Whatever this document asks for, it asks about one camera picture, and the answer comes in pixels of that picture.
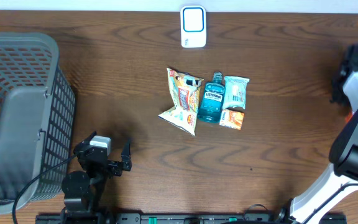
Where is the grey plastic shopping basket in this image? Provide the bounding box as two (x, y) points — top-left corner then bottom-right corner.
(0, 32), (76, 215)

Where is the teal mouthwash bottle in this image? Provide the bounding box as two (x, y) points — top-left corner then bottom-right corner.
(198, 72), (226, 123)

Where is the white barcode scanner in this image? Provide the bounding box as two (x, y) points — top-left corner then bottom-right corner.
(180, 6), (207, 48)

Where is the orange tissue pack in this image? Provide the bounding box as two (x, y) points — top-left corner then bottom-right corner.
(219, 109), (244, 130)

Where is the yellow snack bag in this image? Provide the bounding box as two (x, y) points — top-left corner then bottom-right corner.
(159, 68), (203, 136)

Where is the red snack packet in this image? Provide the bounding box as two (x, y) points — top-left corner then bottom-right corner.
(345, 112), (353, 123)

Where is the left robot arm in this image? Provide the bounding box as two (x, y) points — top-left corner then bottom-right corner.
(60, 132), (132, 223)

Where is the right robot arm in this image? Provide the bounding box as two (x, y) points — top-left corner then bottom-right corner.
(277, 44), (358, 223)

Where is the light blue wipes pack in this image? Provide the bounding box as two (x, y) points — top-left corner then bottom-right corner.
(223, 76), (250, 110)

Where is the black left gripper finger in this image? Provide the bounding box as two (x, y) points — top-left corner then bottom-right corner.
(121, 139), (131, 162)
(78, 131), (97, 146)

